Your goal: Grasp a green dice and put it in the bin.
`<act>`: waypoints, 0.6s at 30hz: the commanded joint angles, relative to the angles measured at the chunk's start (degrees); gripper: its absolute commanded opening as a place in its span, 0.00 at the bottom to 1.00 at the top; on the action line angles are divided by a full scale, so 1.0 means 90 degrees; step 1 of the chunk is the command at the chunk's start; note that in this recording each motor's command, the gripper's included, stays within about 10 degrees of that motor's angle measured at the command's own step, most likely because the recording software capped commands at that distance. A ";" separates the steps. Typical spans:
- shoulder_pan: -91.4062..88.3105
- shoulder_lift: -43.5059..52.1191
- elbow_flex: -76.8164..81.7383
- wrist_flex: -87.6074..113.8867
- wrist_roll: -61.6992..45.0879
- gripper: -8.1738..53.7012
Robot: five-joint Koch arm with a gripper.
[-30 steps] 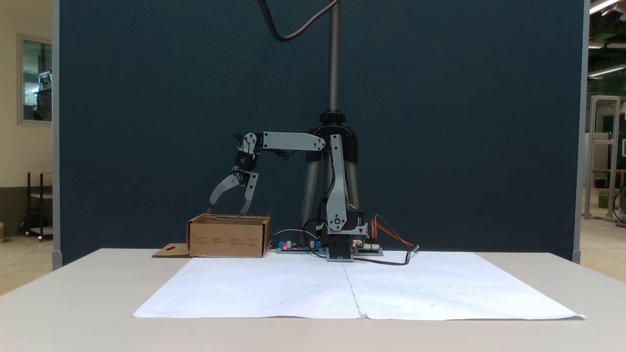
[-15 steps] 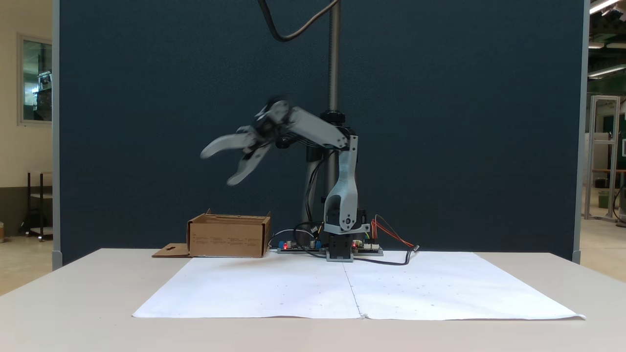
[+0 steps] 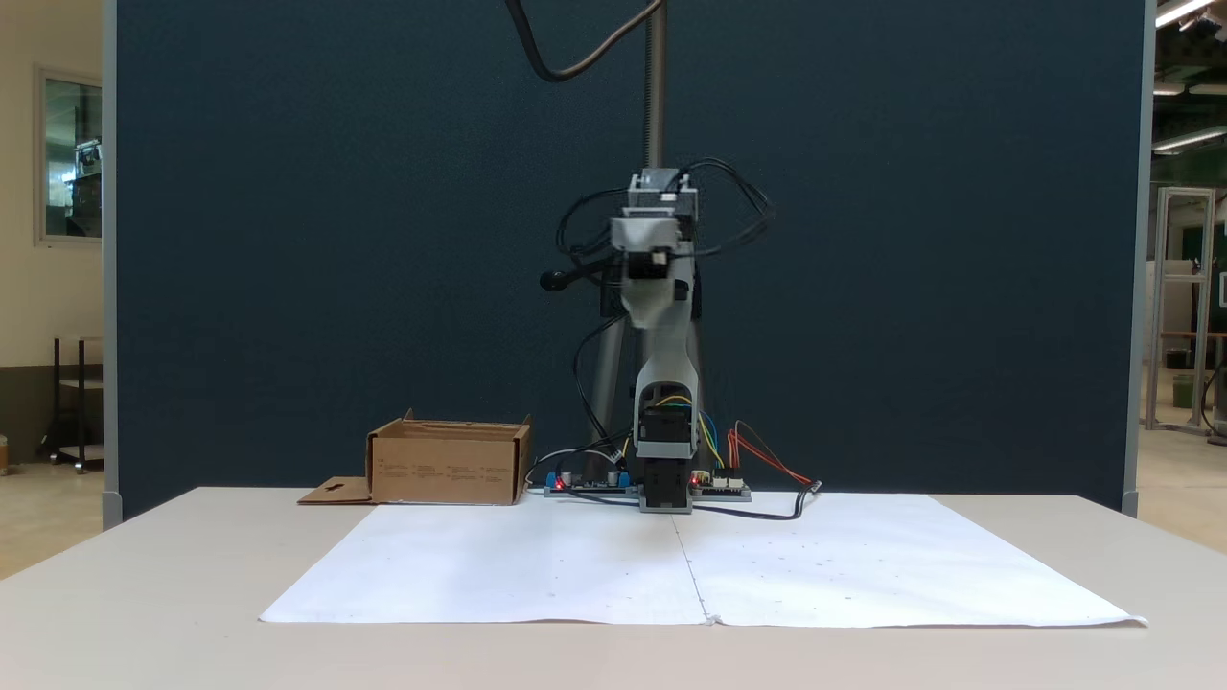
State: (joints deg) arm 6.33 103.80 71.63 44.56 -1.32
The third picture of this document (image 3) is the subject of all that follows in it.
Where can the aluminium frame structure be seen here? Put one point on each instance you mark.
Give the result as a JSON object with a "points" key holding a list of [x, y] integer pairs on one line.
{"points": [[1187, 287]]}

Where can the grey camera tripod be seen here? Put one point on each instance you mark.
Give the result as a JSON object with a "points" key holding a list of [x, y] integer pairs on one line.
{"points": [[655, 96]]}

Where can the black shelf stand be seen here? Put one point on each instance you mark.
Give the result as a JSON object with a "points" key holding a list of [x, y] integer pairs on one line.
{"points": [[79, 402]]}

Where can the ceiling light strip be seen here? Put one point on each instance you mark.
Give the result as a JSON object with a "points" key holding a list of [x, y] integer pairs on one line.
{"points": [[1184, 10], [1189, 140]]}

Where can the large white paper sheet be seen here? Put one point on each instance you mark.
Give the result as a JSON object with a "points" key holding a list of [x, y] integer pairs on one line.
{"points": [[527, 565]]}

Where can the grey framed window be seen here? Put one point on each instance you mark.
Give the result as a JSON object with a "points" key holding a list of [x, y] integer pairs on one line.
{"points": [[72, 153]]}

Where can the blue circuit board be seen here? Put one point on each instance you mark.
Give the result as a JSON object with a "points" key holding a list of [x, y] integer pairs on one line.
{"points": [[585, 487]]}

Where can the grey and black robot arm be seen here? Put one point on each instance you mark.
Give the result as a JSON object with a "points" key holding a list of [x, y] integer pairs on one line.
{"points": [[666, 364]]}

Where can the dark blue partition panel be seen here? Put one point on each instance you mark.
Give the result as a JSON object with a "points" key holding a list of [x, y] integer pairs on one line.
{"points": [[288, 192]]}

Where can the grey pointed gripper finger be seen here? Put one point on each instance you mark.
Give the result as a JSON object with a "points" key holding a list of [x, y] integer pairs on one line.
{"points": [[652, 302]]}

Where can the brown cardboard box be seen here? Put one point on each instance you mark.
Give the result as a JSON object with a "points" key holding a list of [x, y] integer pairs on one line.
{"points": [[451, 470]]}

